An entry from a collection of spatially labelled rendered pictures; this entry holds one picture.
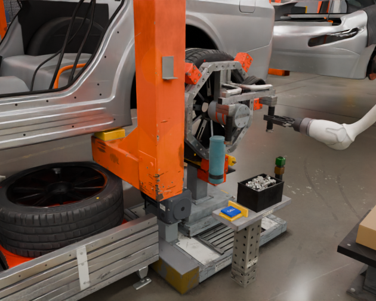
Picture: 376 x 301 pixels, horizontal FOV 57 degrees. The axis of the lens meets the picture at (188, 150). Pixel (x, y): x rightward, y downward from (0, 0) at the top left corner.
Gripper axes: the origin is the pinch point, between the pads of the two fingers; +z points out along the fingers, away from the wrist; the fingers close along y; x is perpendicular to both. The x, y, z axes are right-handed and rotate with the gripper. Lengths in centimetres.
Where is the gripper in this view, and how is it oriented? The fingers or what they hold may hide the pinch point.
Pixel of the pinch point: (271, 117)
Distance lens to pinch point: 199.3
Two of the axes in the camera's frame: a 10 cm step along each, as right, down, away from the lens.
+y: 7.6, -2.1, 6.1
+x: 0.2, -9.4, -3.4
